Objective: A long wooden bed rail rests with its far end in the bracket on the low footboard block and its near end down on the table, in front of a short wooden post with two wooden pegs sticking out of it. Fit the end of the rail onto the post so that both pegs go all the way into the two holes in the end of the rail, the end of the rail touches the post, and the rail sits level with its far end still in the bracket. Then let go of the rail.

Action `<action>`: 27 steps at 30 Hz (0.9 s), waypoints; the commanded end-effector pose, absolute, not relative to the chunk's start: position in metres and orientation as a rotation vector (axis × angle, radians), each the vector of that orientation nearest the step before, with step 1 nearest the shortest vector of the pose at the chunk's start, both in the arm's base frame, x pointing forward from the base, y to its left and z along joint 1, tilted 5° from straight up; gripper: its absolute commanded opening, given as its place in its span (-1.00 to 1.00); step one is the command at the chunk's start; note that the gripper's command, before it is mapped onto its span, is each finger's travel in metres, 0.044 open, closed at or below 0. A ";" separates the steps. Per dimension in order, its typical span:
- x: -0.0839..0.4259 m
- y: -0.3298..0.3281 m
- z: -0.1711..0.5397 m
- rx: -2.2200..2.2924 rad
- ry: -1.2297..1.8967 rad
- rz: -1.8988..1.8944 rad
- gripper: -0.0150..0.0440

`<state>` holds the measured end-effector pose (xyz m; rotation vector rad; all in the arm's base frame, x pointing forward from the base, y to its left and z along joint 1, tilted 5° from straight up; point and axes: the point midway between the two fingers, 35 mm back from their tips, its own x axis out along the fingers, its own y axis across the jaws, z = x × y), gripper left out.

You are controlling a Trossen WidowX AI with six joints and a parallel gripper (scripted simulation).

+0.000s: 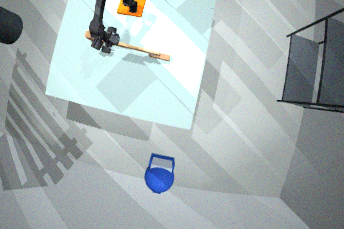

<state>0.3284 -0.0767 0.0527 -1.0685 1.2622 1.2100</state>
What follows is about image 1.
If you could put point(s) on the tan wooden rail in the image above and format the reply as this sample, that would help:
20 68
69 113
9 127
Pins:
137 48

